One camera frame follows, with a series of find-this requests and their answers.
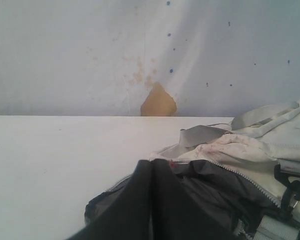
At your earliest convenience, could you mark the white fabric backpack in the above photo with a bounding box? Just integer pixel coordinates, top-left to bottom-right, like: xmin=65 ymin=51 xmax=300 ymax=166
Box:
xmin=84 ymin=100 xmax=300 ymax=240

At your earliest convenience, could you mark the white backdrop cloth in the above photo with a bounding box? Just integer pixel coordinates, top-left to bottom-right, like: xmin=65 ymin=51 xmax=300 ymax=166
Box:
xmin=0 ymin=0 xmax=300 ymax=117

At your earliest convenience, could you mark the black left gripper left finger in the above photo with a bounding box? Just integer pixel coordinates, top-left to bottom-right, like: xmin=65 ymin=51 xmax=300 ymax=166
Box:
xmin=70 ymin=160 xmax=152 ymax=240

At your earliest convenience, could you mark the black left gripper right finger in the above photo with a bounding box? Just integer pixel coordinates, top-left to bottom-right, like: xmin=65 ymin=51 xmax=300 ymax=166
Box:
xmin=151 ymin=159 xmax=235 ymax=240

